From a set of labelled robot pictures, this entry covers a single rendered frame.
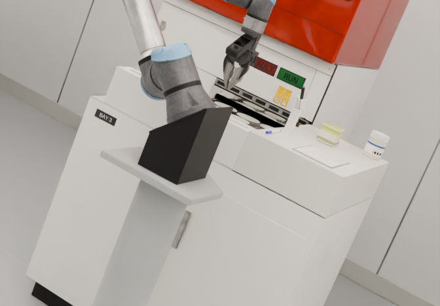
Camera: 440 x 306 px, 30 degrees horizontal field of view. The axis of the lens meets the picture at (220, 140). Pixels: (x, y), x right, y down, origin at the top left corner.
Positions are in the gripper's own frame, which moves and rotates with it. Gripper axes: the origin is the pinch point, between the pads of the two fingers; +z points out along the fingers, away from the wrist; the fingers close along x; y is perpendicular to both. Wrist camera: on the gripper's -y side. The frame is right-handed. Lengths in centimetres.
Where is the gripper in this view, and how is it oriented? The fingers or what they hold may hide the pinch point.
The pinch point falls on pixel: (227, 85)
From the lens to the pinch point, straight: 277.6
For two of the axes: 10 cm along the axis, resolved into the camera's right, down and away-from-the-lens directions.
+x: -8.4, -4.2, 3.4
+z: -3.6, 9.1, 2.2
